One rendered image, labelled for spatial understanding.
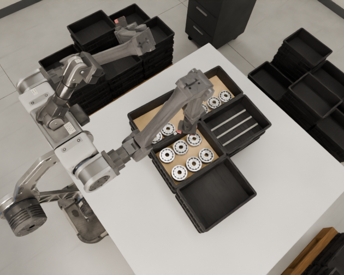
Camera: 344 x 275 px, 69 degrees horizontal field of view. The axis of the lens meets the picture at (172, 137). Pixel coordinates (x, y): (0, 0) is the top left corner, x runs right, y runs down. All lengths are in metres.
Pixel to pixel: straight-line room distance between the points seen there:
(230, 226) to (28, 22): 3.42
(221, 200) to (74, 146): 1.00
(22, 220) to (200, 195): 1.02
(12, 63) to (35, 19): 0.73
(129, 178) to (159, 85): 0.81
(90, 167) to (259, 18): 3.38
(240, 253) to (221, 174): 0.51
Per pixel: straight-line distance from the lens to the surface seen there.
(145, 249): 1.72
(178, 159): 1.68
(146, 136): 0.97
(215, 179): 1.67
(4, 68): 3.58
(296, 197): 1.98
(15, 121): 3.11
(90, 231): 2.25
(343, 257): 2.60
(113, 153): 1.00
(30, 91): 1.19
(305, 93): 2.70
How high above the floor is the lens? 2.41
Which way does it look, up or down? 66 degrees down
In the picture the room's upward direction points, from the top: 6 degrees clockwise
